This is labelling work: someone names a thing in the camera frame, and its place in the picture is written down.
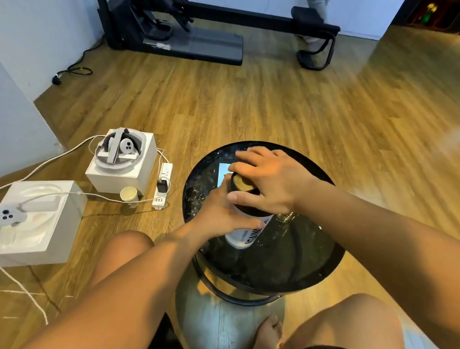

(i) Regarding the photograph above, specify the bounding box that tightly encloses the round black glass side table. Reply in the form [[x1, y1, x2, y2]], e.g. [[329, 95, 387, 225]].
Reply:
[[174, 135, 355, 314]]

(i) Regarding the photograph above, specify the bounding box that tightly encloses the person's right forearm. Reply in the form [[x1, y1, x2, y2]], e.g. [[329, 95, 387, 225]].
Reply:
[[281, 176, 460, 349]]

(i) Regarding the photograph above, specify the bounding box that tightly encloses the clear footed glass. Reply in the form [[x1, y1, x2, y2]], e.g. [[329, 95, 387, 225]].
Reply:
[[275, 210, 304, 224]]

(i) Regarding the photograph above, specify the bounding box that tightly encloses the black gold shaker lid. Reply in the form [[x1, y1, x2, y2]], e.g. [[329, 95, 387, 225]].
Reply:
[[225, 171, 280, 222]]

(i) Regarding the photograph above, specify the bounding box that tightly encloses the black power cord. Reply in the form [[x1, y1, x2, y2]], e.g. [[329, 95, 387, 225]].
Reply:
[[51, 30, 106, 90]]

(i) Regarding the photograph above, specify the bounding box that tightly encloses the person's left forearm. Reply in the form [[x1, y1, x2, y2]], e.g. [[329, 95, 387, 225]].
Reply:
[[20, 209, 210, 349]]

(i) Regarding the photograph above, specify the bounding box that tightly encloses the small paper cup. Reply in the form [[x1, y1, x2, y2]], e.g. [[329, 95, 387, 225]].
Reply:
[[118, 185, 141, 209]]

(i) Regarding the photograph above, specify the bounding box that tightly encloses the person's right leg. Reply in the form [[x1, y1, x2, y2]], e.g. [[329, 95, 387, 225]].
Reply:
[[245, 284, 414, 349]]

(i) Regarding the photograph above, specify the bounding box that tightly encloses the thin white charging cable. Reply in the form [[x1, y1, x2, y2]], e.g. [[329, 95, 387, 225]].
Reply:
[[18, 186, 158, 221], [0, 232, 56, 326]]

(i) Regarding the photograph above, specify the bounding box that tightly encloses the thick white cable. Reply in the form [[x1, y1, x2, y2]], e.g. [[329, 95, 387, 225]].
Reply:
[[0, 126, 105, 217]]

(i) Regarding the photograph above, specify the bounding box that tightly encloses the white box with headset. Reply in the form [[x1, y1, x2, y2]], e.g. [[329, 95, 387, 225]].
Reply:
[[92, 125, 145, 173]]

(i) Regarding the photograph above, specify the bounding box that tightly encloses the white power strip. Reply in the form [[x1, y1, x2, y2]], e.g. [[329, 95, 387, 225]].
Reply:
[[151, 162, 174, 211]]

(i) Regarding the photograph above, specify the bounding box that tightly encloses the yellow green toy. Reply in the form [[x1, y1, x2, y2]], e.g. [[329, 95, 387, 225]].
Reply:
[[422, 2, 438, 24]]

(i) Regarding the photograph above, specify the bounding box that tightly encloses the person's left hand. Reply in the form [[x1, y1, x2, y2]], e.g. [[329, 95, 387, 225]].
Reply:
[[189, 170, 275, 252]]

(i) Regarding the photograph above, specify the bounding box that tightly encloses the person's right hand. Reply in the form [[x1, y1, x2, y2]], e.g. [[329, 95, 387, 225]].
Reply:
[[224, 143, 321, 219]]

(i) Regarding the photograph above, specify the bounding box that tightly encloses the black rowing machine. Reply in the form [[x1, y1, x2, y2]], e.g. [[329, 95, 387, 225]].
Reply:
[[80, 0, 344, 74]]

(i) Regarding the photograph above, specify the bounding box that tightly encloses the white shaker bottle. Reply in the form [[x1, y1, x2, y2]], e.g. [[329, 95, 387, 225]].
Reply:
[[223, 206, 275, 252]]

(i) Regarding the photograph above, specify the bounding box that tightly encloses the person's left leg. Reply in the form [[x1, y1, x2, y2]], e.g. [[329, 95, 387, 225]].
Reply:
[[85, 226, 158, 299]]

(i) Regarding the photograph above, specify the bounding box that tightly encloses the white moulded tray box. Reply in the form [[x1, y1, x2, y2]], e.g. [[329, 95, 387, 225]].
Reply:
[[0, 174, 90, 274]]

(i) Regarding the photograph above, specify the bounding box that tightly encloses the dark wooden cabinet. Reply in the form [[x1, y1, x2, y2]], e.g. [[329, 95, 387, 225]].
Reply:
[[391, 0, 460, 35]]

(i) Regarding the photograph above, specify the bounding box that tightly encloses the person's leg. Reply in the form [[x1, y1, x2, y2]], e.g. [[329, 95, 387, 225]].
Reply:
[[85, 226, 158, 299], [245, 284, 414, 349]]

